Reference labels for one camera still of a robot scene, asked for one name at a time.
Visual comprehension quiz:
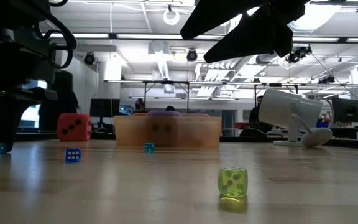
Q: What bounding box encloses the large red foam die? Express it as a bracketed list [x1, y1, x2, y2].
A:
[56, 113, 93, 142]

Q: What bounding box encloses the black office chair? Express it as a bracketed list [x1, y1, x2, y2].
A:
[239, 127, 269, 138]

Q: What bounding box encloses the long ceiling light strip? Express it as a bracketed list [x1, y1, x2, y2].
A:
[40, 32, 358, 44]

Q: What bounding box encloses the black computer monitor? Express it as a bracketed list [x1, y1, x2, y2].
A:
[89, 98, 121, 118]
[331, 97, 358, 123]

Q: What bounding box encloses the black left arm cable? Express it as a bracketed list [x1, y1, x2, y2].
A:
[32, 0, 78, 70]

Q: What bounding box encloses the white ceiling ring light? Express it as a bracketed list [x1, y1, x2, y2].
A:
[162, 7, 181, 26]

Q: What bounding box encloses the large purple foam die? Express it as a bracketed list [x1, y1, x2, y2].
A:
[146, 110, 182, 147]

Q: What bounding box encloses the background metal frame rig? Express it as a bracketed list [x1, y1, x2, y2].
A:
[103, 79, 358, 114]

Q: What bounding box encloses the black ceiling camera cluster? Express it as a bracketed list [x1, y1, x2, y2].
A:
[285, 45, 313, 65]

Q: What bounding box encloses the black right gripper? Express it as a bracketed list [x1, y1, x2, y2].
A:
[180, 0, 310, 63]

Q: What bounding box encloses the orange translucent plastic bin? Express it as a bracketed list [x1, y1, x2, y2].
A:
[114, 115, 223, 151]

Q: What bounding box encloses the large window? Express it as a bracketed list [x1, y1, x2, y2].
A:
[19, 80, 48, 129]

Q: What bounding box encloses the small green translucent die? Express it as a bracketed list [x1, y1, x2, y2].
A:
[218, 167, 249, 198]

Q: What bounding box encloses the small dark blue die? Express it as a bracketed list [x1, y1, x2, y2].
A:
[65, 147, 82, 164]

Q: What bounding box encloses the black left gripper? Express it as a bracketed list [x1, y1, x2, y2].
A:
[0, 79, 58, 155]

